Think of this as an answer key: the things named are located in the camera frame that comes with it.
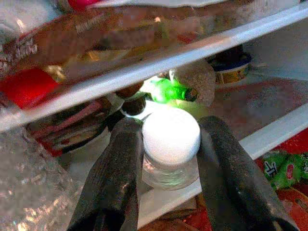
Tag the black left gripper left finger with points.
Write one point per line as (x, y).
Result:
(113, 173)

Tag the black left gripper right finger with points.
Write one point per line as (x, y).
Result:
(228, 173)

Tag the clear bottle with white cap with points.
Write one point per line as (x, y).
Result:
(170, 137)

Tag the green snack packet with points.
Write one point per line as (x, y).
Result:
(284, 168)

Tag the red striped food package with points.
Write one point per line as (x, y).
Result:
(72, 127)

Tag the dark brown jar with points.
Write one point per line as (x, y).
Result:
(132, 106)

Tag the red orange packet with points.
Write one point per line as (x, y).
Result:
(296, 209)

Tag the clear crinkled plastic bag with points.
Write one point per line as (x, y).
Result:
(31, 187)

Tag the brown speckled round bag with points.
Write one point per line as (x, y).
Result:
(202, 79)

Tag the green glass bottle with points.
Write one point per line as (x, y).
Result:
(173, 92)

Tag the yellow and blue tub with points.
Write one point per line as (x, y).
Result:
(232, 72)

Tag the red plastic container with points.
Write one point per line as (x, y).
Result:
(26, 89)

